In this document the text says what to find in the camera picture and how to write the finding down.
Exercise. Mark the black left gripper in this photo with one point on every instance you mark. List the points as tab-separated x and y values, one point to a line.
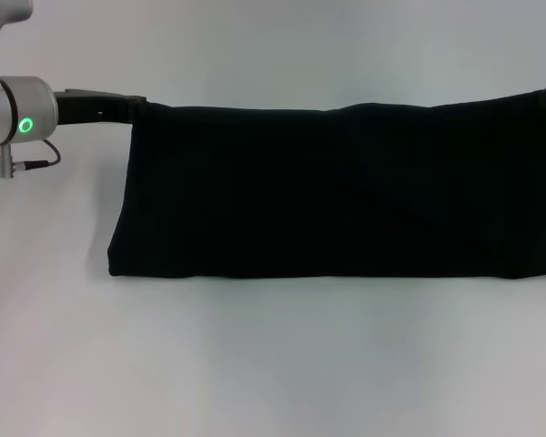
95	109

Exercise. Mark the black t-shirt with FREE print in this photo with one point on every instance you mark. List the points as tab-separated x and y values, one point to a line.
323	196

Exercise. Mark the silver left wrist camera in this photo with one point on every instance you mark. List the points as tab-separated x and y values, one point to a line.
4	18

